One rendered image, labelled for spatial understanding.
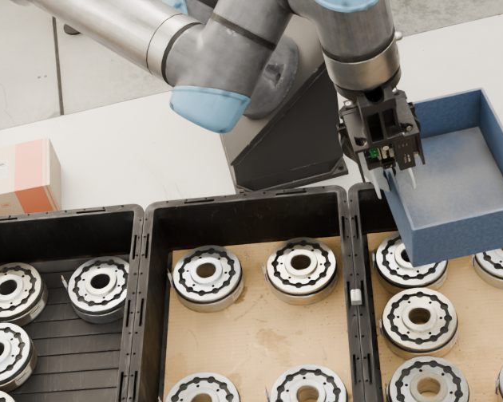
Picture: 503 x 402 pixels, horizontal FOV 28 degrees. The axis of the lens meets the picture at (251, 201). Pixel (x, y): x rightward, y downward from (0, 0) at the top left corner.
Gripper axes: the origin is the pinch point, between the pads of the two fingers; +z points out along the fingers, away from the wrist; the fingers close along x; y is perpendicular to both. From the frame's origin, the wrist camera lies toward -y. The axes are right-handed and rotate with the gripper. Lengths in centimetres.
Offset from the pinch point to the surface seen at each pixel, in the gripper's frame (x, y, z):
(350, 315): -9.5, 5.0, 18.5
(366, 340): -8.4, 9.2, 18.6
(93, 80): -70, -165, 105
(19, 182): -60, -48, 28
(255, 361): -24.4, 2.4, 26.7
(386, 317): -5.1, 2.0, 25.9
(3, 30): -99, -200, 102
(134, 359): -38.1, 4.6, 14.9
